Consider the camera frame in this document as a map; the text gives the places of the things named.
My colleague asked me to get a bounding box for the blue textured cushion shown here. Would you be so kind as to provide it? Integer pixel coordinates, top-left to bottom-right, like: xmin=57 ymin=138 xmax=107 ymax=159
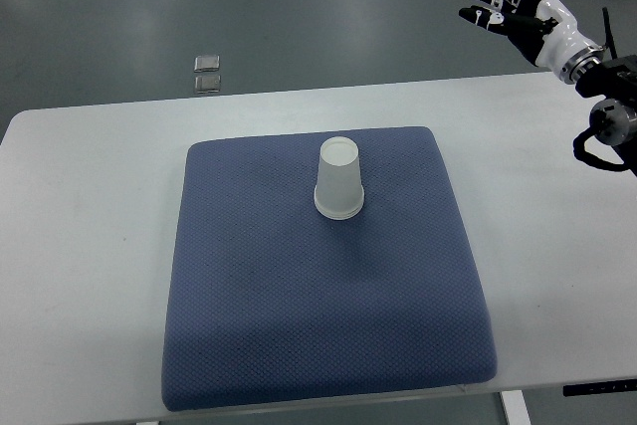
xmin=161 ymin=126 xmax=497 ymax=411

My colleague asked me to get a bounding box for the black desk control panel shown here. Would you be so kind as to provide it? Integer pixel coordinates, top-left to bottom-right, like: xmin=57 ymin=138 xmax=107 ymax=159
xmin=562 ymin=378 xmax=637 ymax=397

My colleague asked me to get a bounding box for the lower metal floor plate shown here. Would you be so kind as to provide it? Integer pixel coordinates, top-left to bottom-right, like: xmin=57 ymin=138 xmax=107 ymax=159
xmin=194 ymin=75 xmax=221 ymax=95

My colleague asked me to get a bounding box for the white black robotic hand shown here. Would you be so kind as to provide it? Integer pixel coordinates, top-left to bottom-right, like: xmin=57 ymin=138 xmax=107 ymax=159
xmin=459 ymin=0 xmax=604 ymax=85

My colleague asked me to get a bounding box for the upper metal floor plate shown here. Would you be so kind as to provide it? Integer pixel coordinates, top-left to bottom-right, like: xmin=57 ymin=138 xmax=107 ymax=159
xmin=194 ymin=54 xmax=220 ymax=73

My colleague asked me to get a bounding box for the metal floor plate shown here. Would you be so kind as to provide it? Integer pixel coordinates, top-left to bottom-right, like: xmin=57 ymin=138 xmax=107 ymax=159
xmin=194 ymin=54 xmax=220 ymax=73
xmin=194 ymin=75 xmax=221 ymax=95

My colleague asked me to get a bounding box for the black looped cable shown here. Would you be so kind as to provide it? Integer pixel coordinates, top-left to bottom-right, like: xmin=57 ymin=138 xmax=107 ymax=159
xmin=571 ymin=7 xmax=629 ymax=172

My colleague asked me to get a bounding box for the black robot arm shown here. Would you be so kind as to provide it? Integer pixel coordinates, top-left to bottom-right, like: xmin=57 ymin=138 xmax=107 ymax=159
xmin=572 ymin=55 xmax=636 ymax=174

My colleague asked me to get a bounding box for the white table leg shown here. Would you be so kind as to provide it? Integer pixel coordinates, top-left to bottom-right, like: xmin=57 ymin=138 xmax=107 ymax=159
xmin=500 ymin=390 xmax=531 ymax=425

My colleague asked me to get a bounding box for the white paper cup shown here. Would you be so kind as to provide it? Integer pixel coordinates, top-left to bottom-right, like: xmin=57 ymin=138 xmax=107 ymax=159
xmin=314 ymin=136 xmax=364 ymax=211
xmin=316 ymin=204 xmax=362 ymax=221

